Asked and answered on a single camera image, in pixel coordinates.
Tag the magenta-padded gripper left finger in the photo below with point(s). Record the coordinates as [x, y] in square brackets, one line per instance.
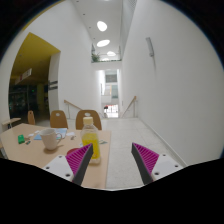
[60, 165]

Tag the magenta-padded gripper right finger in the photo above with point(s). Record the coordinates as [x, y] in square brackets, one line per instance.
[165, 164]

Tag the white mug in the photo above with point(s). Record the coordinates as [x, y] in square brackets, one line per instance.
[49, 138]

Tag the white paper card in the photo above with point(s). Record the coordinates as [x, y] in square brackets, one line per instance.
[70, 134]

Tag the light blue printed sheet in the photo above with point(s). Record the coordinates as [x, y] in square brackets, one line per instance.
[62, 131]

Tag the yellow drink bottle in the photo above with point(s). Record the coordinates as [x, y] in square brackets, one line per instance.
[90, 138]

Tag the wooden chair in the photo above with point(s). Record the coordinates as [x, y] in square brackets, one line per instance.
[31, 117]
[58, 119]
[80, 121]

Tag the small green box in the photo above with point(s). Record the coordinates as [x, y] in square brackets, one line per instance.
[21, 139]

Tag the wooden stair handrail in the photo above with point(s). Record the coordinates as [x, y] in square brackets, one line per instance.
[72, 104]
[130, 104]

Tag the small wooden side table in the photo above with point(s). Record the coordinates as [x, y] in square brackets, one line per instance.
[10, 121]

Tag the hanging white sign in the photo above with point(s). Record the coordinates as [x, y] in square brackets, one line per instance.
[24, 75]

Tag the green potted plant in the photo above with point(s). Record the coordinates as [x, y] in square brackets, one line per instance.
[95, 57]

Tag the round ceiling lights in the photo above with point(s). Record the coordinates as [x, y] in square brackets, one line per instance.
[102, 26]

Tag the dark wall sign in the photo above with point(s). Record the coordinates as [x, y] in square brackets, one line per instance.
[53, 85]

